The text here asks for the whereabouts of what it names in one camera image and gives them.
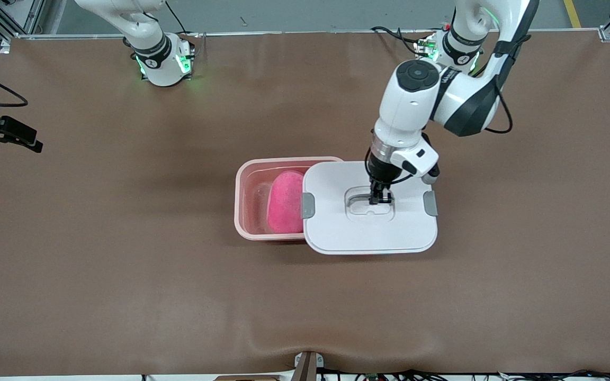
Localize white box lid grey clips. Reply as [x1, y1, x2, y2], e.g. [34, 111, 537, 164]
[301, 160, 439, 256]

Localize pink plush toy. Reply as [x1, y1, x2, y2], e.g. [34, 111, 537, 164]
[266, 169, 306, 234]

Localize pink plastic box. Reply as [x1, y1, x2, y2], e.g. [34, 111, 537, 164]
[234, 156, 345, 242]

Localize wooden table clamp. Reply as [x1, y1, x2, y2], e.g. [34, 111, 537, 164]
[292, 350, 325, 381]

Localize brown table mat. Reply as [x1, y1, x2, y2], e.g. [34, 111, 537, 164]
[0, 31, 610, 377]

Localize aluminium frame struts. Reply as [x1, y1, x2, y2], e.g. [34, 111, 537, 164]
[0, 0, 51, 53]

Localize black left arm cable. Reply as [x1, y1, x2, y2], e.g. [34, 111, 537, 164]
[364, 32, 531, 187]

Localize black left base cable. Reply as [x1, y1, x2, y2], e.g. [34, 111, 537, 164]
[370, 25, 423, 57]

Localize black base cable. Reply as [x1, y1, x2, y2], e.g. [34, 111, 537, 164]
[370, 25, 423, 57]
[164, 0, 191, 35]

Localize silver table edge rail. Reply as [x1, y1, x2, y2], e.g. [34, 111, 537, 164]
[16, 29, 602, 39]

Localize black right base cable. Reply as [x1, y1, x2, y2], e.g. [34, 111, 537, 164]
[164, 0, 191, 35]

